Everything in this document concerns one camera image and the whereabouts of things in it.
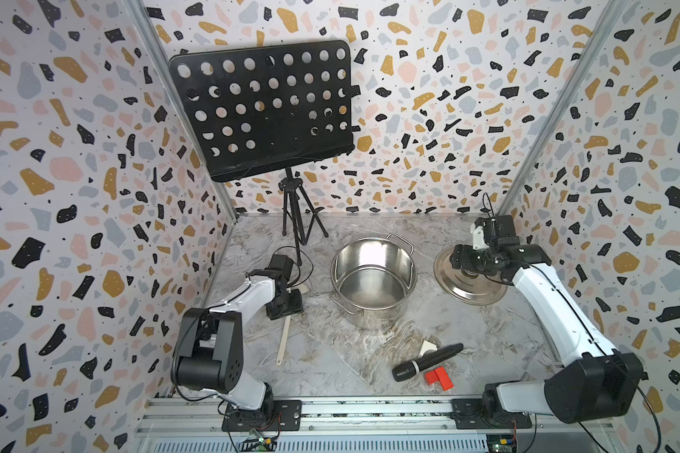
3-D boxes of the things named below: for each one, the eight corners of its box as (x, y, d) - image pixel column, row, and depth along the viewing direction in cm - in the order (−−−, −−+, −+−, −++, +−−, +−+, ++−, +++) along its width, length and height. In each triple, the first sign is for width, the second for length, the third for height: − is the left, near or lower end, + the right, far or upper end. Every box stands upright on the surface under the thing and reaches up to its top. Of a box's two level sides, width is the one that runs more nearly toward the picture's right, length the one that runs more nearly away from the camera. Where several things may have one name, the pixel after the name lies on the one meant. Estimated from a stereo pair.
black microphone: (395, 382, 81) (396, 379, 78) (390, 370, 83) (391, 367, 80) (461, 352, 87) (464, 348, 84) (454, 342, 89) (457, 338, 86)
